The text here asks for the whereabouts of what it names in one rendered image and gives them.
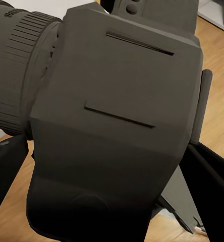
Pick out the camera tripod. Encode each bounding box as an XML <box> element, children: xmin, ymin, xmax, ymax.
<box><xmin>150</xmin><ymin>165</ymin><xmax>207</xmax><ymax>234</ymax></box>

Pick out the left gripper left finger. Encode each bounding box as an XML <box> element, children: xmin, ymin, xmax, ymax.
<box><xmin>0</xmin><ymin>134</ymin><xmax>29</xmax><ymax>205</ymax></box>

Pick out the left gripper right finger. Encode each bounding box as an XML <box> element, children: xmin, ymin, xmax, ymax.
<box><xmin>179</xmin><ymin>142</ymin><xmax>224</xmax><ymax>242</ymax></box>

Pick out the digital camera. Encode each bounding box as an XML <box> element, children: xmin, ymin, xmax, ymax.
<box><xmin>0</xmin><ymin>0</ymin><xmax>213</xmax><ymax>242</ymax></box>

